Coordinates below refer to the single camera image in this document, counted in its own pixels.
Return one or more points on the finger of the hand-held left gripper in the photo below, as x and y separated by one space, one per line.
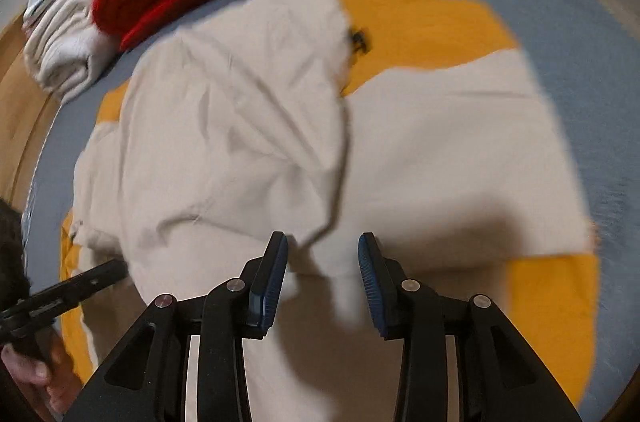
90 282

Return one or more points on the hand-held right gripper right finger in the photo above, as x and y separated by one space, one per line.
372 287

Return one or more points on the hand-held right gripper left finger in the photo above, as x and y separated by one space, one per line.
270 282

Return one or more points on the beige and yellow hooded jacket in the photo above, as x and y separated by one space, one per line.
425 142

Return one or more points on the person's left hand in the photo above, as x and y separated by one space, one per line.
55 382

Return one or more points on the cream folded blanket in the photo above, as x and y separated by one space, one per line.
65 47

